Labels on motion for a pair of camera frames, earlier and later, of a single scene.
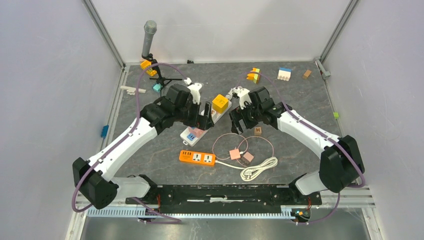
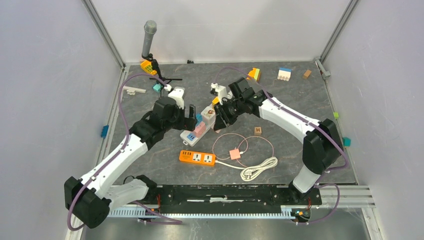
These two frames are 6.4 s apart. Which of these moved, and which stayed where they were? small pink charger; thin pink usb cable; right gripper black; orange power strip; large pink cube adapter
Moved: right gripper black
Stayed: small pink charger; large pink cube adapter; orange power strip; thin pink usb cable
